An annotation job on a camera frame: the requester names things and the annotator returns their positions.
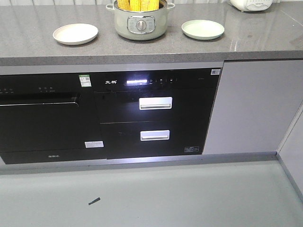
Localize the speckled yellow corn cob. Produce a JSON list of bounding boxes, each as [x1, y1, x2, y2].
[[141, 0, 153, 11]]

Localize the bright yellow corn cob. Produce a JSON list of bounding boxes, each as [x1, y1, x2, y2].
[[129, 0, 142, 11]]

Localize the orange yellow corn cob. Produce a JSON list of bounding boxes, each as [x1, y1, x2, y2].
[[153, 0, 160, 10]]

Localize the pale yellow corn cob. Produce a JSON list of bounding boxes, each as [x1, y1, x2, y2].
[[117, 0, 130, 11]]

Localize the black disinfection cabinet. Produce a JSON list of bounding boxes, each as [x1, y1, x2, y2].
[[90, 68, 221, 159]]

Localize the green electric cooking pot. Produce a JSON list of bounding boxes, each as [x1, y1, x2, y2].
[[106, 0, 175, 41]]

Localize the green round plate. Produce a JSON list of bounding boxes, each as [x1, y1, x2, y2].
[[181, 20, 225, 40]]

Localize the black built-in dishwasher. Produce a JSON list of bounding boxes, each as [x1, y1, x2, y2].
[[0, 70, 107, 165]]

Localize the grey cabinet door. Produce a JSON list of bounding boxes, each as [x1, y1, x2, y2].
[[203, 60, 303, 155]]

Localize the white round plate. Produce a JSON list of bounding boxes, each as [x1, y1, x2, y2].
[[53, 23, 98, 45]]

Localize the white rice cooker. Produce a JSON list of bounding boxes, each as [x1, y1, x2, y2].
[[229, 0, 274, 12]]

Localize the upper silver drawer handle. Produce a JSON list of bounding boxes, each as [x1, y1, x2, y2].
[[139, 97, 172, 110]]

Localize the silver drawer handle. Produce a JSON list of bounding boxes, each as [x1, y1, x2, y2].
[[139, 97, 172, 110], [140, 130, 170, 141]]

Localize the lower silver drawer handle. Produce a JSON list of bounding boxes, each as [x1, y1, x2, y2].
[[140, 130, 170, 141]]

